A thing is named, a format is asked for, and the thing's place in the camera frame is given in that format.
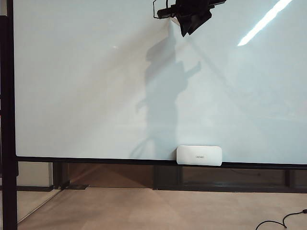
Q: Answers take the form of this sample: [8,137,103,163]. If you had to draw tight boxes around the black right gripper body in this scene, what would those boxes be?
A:
[174,0,227,15]

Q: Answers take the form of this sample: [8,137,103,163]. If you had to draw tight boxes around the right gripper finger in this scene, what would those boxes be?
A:
[187,11,213,35]
[178,14,194,38]

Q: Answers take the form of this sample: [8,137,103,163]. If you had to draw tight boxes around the white rectangular board eraser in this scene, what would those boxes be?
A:
[176,145,223,167]

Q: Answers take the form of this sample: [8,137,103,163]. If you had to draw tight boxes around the black board stand leg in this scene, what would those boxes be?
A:
[52,162,90,191]

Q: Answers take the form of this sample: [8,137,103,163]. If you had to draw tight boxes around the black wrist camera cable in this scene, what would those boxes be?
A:
[152,0,169,19]

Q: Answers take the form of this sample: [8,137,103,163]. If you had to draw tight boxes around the white glass board black frame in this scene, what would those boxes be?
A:
[12,0,307,166]

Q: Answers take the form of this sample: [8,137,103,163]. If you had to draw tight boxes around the dark low wall cabinet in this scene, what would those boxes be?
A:
[152,164,307,192]

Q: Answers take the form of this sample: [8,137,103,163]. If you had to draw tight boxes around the black vertical post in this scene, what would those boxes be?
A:
[0,0,19,230]

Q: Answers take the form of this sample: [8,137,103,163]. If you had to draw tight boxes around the black floor cable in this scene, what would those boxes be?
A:
[255,209,307,230]

